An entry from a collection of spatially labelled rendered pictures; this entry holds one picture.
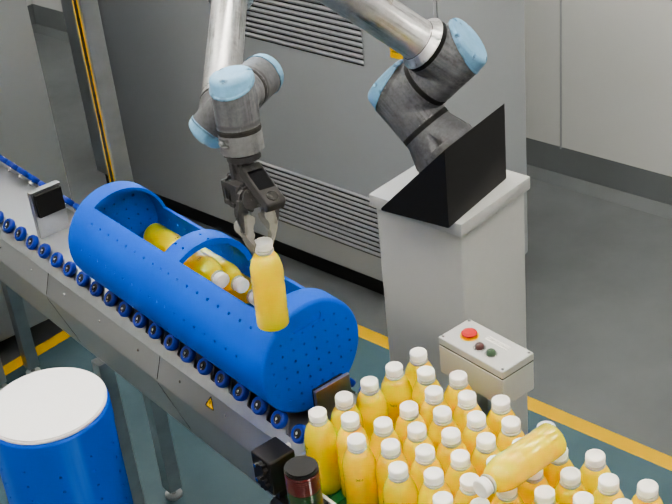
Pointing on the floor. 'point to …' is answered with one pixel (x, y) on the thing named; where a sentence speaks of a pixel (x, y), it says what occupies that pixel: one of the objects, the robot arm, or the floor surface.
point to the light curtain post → (102, 89)
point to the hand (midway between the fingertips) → (263, 243)
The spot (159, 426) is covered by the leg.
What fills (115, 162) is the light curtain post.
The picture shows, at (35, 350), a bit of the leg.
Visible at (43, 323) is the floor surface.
